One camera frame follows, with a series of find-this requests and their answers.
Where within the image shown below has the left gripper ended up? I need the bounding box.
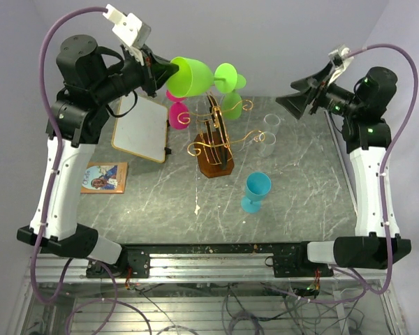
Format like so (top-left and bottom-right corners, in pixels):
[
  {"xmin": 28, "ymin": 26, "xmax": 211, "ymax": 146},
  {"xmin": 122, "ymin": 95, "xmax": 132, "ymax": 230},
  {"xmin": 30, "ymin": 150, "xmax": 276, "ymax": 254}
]
[{"xmin": 93, "ymin": 45, "xmax": 182, "ymax": 105}]

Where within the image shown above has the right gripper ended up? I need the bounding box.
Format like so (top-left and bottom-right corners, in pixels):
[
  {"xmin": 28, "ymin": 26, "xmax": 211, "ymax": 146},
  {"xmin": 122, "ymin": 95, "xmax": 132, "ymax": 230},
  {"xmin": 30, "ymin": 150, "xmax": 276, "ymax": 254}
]
[{"xmin": 276, "ymin": 61, "xmax": 362, "ymax": 119}]

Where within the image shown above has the green wine glass front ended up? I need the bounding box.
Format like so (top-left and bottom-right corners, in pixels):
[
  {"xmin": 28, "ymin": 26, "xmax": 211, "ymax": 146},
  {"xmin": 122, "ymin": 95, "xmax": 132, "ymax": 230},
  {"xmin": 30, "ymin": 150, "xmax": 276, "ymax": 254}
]
[{"xmin": 166, "ymin": 57, "xmax": 247, "ymax": 98}]

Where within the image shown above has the green wine glass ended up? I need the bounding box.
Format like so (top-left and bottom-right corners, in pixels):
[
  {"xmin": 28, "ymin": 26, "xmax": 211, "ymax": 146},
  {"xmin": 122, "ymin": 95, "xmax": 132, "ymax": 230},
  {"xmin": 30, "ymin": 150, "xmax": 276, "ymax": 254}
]
[
  {"xmin": 166, "ymin": 57, "xmax": 247, "ymax": 98},
  {"xmin": 221, "ymin": 74, "xmax": 247, "ymax": 120}
]

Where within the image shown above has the pink plastic wine glass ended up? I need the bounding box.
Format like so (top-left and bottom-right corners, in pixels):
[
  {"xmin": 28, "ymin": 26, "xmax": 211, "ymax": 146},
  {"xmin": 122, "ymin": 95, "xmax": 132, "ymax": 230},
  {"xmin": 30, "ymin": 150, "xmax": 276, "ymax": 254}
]
[{"xmin": 166, "ymin": 91, "xmax": 190, "ymax": 130}]

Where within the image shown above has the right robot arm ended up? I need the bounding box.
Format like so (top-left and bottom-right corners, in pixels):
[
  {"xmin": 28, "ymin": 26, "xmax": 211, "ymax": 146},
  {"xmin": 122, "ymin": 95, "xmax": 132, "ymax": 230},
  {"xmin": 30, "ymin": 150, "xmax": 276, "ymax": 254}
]
[{"xmin": 275, "ymin": 63, "xmax": 411, "ymax": 276}]

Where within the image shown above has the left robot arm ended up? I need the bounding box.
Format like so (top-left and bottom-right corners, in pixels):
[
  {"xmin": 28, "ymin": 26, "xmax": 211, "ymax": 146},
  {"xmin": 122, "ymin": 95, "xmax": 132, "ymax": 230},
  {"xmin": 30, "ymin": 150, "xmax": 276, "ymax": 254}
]
[{"xmin": 17, "ymin": 35, "xmax": 179, "ymax": 277}]

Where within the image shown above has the blue plastic wine glass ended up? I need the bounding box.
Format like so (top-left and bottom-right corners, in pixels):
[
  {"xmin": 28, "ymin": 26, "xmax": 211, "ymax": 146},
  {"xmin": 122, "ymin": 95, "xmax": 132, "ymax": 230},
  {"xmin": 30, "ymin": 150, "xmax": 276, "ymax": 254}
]
[{"xmin": 241, "ymin": 172, "xmax": 272, "ymax": 214}]

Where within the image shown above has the clear plastic cup rear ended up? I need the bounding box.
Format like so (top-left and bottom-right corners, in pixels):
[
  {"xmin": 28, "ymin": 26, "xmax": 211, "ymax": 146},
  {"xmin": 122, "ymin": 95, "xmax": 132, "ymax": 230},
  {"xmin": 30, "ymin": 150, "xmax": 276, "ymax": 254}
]
[{"xmin": 263, "ymin": 114, "xmax": 281, "ymax": 135}]

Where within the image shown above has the clear plastic cup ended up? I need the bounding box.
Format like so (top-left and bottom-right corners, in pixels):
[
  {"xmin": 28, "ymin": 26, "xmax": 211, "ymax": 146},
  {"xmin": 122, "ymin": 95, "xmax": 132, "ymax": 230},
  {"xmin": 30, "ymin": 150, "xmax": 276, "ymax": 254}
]
[
  {"xmin": 258, "ymin": 131, "xmax": 276, "ymax": 157},
  {"xmin": 263, "ymin": 114, "xmax": 281, "ymax": 135}
]

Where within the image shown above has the clear plastic cup front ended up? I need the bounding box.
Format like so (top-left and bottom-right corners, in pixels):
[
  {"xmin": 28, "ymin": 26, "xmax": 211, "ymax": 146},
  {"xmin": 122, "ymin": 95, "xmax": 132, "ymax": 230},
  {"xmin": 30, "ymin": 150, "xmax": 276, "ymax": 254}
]
[{"xmin": 258, "ymin": 131, "xmax": 276, "ymax": 157}]

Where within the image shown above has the framed picture card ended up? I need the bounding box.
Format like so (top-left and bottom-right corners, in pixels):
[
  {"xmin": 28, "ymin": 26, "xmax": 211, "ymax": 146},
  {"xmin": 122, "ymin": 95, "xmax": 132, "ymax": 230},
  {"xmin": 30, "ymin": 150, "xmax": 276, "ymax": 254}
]
[{"xmin": 81, "ymin": 162, "xmax": 128, "ymax": 194}]

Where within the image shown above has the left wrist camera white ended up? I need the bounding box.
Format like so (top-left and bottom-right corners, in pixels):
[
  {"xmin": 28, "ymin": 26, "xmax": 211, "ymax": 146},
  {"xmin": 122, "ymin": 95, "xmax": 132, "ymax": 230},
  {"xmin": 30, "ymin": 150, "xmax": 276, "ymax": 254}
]
[{"xmin": 103, "ymin": 4, "xmax": 152, "ymax": 63}]

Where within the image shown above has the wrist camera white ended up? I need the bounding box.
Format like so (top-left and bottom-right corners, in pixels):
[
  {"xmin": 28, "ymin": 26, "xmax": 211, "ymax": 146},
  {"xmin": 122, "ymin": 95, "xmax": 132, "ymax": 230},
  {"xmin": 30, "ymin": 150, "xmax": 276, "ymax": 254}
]
[
  {"xmin": 103, "ymin": 4, "xmax": 152, "ymax": 63},
  {"xmin": 328, "ymin": 44, "xmax": 354, "ymax": 85}
]

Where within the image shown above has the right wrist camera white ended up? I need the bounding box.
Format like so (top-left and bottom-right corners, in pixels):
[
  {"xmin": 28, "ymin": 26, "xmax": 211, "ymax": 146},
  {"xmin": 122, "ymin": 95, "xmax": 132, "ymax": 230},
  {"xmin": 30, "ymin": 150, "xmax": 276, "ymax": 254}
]
[{"xmin": 328, "ymin": 44, "xmax": 354, "ymax": 85}]

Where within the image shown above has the small whiteboard yellow frame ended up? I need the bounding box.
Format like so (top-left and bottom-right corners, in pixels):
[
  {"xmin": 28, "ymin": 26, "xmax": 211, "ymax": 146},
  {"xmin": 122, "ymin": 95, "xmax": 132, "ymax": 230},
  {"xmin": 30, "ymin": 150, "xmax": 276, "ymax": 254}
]
[{"xmin": 112, "ymin": 96, "xmax": 168, "ymax": 163}]

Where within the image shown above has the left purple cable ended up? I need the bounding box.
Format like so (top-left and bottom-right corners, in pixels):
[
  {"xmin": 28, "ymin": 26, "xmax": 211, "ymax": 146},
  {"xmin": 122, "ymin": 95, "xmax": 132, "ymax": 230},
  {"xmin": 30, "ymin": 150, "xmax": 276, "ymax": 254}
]
[{"xmin": 29, "ymin": 6, "xmax": 153, "ymax": 335}]

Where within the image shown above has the purple cable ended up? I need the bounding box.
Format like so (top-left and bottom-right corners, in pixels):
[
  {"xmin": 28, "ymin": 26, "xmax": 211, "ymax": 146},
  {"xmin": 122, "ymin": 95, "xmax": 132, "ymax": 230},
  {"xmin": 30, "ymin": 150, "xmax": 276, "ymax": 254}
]
[
  {"xmin": 331, "ymin": 43, "xmax": 419, "ymax": 304},
  {"xmin": 29, "ymin": 6, "xmax": 153, "ymax": 335}
]

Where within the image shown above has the gold wire glass rack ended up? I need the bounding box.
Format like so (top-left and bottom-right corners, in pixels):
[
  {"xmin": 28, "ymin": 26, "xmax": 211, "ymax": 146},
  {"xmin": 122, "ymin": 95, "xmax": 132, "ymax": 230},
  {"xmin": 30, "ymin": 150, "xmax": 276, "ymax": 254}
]
[{"xmin": 187, "ymin": 91, "xmax": 262, "ymax": 179}]

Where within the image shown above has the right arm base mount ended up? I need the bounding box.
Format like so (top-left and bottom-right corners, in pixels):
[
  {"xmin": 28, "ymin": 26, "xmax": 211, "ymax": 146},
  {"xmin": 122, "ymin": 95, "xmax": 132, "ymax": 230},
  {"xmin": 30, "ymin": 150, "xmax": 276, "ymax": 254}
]
[{"xmin": 265, "ymin": 241, "xmax": 333, "ymax": 278}]

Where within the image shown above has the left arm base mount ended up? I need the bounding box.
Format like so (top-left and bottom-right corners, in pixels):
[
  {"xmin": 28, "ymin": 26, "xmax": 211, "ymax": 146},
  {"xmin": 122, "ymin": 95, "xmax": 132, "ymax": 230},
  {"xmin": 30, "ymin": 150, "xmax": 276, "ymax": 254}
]
[{"xmin": 86, "ymin": 245, "xmax": 151, "ymax": 279}]

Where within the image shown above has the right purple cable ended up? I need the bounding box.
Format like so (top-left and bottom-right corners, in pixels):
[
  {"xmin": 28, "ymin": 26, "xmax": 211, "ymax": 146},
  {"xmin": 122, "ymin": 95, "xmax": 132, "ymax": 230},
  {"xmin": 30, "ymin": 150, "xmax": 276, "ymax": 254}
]
[{"xmin": 331, "ymin": 43, "xmax": 419, "ymax": 304}]

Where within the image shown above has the aluminium rail frame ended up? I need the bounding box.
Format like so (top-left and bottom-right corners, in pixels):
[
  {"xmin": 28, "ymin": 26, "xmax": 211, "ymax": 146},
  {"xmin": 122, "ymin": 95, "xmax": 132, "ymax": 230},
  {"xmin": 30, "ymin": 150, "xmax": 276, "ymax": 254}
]
[{"xmin": 16, "ymin": 253, "xmax": 407, "ymax": 334}]

